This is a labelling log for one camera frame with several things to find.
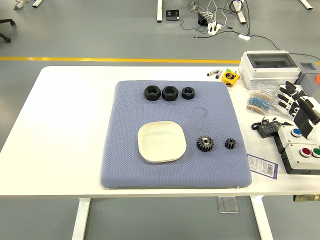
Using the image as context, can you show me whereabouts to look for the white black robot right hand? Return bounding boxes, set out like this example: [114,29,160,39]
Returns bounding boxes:
[277,81,320,148]

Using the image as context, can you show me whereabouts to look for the small black gear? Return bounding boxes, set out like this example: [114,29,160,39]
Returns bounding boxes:
[224,137,238,150]

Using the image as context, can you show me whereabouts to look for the large black gear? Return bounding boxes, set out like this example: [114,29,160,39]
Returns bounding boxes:
[196,135,215,153]

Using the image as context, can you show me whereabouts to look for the small grey box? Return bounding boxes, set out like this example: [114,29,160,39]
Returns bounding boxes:
[294,61,320,98]

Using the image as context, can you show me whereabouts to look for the white box red green buttons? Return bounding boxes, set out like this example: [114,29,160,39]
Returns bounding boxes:
[280,142,320,175]

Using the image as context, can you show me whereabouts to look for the small black hex nut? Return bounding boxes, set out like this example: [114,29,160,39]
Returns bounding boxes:
[181,86,196,101]

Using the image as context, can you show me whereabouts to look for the large black hex nut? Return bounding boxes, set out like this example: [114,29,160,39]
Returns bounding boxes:
[161,85,179,102]
[144,85,162,102]

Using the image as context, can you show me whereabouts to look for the bag of blue resistors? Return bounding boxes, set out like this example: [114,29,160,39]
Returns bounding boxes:
[246,82,285,116]

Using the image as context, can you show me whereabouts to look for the purple-edged label card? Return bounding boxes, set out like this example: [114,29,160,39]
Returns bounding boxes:
[246,153,279,180]

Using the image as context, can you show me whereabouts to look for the table control panel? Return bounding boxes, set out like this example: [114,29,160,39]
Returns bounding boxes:
[293,194,320,202]

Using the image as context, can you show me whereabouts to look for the yellow tape measure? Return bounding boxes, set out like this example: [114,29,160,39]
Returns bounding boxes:
[221,71,240,88]

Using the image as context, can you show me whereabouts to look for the white power strip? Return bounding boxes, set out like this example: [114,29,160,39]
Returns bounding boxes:
[207,22,222,35]

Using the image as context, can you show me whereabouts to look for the black power adapter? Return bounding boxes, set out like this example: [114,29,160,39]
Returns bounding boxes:
[197,12,209,27]

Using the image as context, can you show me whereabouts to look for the blue-grey quilted mat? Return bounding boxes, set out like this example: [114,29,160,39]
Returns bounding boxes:
[99,79,253,190]

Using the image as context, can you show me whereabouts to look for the white square plate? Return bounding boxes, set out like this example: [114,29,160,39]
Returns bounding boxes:
[137,120,188,164]

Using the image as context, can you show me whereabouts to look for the black device with screen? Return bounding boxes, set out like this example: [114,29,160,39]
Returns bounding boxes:
[165,9,180,22]

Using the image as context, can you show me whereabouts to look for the white table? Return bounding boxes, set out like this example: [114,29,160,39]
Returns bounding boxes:
[0,65,320,240]

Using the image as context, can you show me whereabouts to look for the small metal stand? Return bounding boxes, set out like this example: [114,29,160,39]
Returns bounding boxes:
[12,0,29,11]

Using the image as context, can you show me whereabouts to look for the black office chair base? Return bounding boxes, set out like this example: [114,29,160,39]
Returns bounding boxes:
[0,18,16,43]

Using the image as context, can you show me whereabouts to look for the black meter cable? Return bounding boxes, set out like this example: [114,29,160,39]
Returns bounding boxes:
[251,116,267,131]

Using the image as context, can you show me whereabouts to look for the grey enclosure with clear lid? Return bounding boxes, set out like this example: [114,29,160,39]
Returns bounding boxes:
[237,50,302,90]

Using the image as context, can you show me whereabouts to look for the long black floor cable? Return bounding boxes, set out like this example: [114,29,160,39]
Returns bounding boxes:
[249,34,320,62]

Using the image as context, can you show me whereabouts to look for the clear plastic bracket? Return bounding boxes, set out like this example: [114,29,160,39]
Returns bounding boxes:
[216,196,240,214]

